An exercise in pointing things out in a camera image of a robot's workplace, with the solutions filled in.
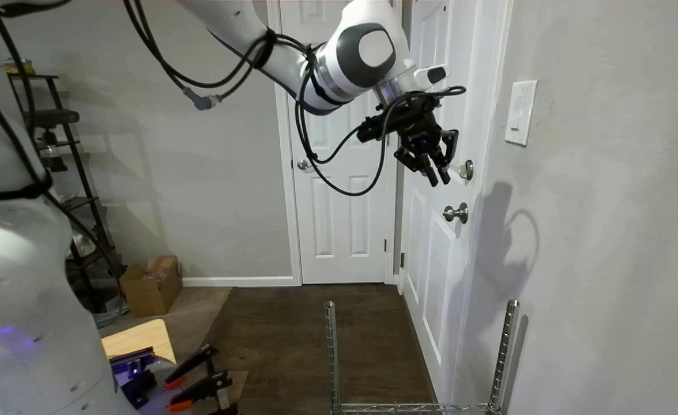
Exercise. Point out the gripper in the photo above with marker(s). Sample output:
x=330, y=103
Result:
x=418, y=118

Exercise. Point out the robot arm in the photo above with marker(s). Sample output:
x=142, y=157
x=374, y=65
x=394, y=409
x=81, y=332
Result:
x=22, y=300

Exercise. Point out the silver deadbolt lock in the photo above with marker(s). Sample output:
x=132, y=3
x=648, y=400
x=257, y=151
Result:
x=467, y=170

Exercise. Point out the silver door knob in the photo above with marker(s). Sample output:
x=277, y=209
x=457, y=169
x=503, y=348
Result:
x=457, y=213
x=303, y=164

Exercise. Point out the white panel door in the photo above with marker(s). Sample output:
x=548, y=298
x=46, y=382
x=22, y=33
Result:
x=431, y=276
x=345, y=230

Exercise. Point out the cardboard box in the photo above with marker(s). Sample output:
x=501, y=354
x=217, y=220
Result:
x=151, y=288

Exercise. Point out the black and orange clamp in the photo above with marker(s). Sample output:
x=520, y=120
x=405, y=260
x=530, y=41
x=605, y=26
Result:
x=203, y=392
x=192, y=363

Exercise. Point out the black metal shelf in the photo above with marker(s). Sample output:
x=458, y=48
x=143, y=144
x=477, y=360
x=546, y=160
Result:
x=85, y=202

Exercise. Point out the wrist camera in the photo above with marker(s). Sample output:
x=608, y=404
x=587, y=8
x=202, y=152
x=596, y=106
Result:
x=376, y=128

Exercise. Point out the white light switch plate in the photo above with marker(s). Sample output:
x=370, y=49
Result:
x=520, y=115

